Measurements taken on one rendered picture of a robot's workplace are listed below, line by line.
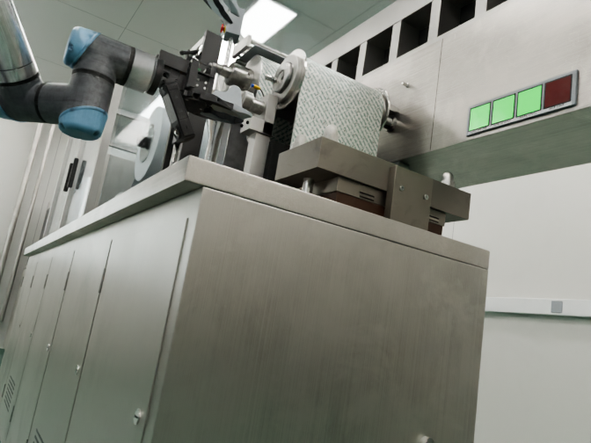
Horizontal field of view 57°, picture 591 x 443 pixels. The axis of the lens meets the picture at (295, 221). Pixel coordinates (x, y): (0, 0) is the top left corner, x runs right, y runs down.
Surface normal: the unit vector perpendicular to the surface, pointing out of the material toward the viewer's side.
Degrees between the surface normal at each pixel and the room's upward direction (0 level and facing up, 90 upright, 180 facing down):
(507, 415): 90
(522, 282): 90
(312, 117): 90
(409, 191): 90
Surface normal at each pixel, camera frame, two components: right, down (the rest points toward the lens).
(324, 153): 0.52, -0.10
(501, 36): -0.84, -0.24
